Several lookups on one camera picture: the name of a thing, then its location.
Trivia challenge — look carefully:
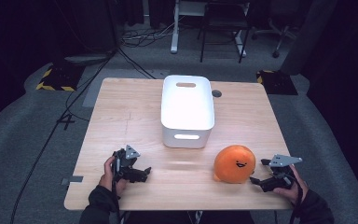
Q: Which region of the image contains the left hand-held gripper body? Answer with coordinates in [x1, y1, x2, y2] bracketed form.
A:
[112, 144, 145, 184]

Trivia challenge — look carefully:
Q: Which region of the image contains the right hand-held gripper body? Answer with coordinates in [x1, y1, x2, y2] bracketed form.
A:
[260, 154, 304, 192]

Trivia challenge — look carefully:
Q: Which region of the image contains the orange round plush toy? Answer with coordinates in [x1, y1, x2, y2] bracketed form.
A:
[213, 144, 257, 185]

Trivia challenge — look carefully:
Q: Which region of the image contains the white plastic bin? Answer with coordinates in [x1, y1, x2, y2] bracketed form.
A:
[160, 74, 215, 149]

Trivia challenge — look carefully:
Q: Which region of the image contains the person's left hand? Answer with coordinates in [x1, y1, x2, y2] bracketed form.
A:
[98, 155, 129, 198]

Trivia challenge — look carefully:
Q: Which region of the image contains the person's right hand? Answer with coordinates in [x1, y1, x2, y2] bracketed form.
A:
[272, 163, 310, 205]

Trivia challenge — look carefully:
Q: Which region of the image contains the grey tape strip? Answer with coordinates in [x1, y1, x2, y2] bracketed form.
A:
[61, 175, 85, 187]

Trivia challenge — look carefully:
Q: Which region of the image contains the grey stand base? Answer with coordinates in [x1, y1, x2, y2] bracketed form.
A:
[62, 52, 117, 66]

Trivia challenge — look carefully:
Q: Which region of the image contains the white desk leg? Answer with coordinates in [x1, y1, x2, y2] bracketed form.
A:
[170, 0, 182, 55]
[234, 29, 248, 58]

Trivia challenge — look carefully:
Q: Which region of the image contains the office swivel chair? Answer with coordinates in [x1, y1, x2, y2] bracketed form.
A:
[250, 15, 296, 60]

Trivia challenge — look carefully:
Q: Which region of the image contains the grey curtain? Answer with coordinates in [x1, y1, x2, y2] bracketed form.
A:
[280, 0, 338, 76]

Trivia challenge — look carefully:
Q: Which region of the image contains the black metal chair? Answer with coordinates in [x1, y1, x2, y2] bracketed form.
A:
[197, 0, 252, 64]

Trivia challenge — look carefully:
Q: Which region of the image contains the right hand-held gripper cable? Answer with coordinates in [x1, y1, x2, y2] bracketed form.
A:
[287, 174, 305, 224]

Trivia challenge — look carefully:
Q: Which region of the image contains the black yellow striped base plate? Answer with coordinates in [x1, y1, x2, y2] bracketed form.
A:
[35, 61, 87, 92]
[255, 69, 299, 96]

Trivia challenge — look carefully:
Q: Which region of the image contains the long black floor cable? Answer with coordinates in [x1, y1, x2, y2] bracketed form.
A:
[9, 46, 120, 224]

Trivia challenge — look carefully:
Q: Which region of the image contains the bundle of floor cables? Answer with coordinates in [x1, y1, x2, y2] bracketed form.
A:
[120, 20, 175, 49]

